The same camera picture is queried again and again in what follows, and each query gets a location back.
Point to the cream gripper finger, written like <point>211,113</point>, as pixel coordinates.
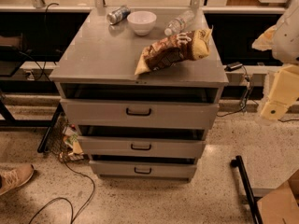
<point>265,40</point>
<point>283,93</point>

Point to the grey drawer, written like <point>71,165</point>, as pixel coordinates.
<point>139,114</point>
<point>137,147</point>
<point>162,170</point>

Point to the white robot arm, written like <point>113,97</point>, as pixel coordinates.
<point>283,40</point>

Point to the grey drawer cabinet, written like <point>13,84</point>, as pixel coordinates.
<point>100,64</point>

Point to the grey bottom drawer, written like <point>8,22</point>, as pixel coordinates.
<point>162,170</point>

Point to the grey top drawer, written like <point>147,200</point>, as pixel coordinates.
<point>139,114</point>

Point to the black power adapter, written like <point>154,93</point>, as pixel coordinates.
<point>233,66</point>

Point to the brown yellow chip bag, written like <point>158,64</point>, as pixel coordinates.
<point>185,46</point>

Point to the clear plastic water bottle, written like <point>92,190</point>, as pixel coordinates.
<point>179,23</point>

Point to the black metal stand leg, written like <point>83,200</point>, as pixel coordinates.
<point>238,163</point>

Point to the cardboard box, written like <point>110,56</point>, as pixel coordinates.
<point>281,205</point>

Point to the white bowl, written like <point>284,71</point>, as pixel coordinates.
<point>142,22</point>

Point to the silver blue soda can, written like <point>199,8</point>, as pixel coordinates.
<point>118,15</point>

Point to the tan sneaker shoe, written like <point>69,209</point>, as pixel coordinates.
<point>15,178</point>

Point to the wire basket with trash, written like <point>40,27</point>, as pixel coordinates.
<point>63,143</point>

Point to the black table leg frame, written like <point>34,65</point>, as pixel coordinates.
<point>20,110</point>

